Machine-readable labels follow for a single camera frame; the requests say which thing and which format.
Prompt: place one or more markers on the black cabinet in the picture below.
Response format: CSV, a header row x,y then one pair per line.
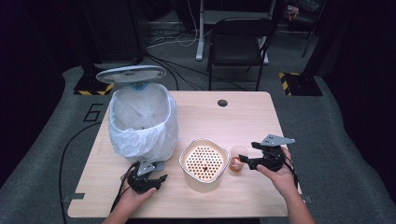
x,y
115,31

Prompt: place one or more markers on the cream perforated strainer bowl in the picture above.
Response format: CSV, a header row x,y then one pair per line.
x,y
204,183

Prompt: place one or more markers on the person's left hand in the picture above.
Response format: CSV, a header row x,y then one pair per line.
x,y
134,200

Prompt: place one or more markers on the white plastic trash bag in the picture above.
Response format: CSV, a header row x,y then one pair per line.
x,y
143,140

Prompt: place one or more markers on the white desk frame legs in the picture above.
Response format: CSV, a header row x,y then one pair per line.
x,y
199,40

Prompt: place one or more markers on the person's right hand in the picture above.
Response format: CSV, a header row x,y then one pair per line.
x,y
285,180

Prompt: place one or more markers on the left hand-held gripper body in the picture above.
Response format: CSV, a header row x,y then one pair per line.
x,y
139,182

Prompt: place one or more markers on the black folding chair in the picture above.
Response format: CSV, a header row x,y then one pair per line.
x,y
238,46

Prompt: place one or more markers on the clear plastic cup orange drink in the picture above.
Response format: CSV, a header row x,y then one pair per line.
x,y
235,167

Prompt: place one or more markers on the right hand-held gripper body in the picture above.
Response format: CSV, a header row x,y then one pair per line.
x,y
273,160

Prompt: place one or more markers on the white lidded trash can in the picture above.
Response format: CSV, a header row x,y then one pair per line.
x,y
130,74

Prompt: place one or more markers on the hazard striped stand base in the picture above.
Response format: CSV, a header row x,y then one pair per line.
x,y
303,85
90,87

